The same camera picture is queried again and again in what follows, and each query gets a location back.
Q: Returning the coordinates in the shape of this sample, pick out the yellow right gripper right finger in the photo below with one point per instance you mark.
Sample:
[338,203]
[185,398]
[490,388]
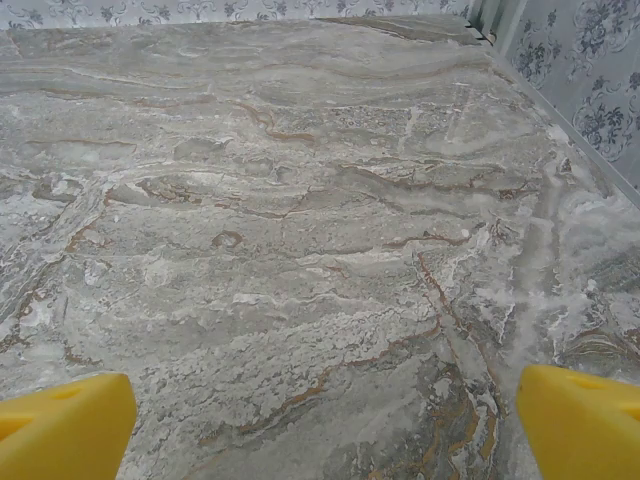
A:
[580,435]

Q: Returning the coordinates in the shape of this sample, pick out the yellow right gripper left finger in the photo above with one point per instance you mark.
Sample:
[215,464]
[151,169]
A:
[60,440]

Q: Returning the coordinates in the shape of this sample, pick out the aluminium frame post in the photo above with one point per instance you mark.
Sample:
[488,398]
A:
[500,20]

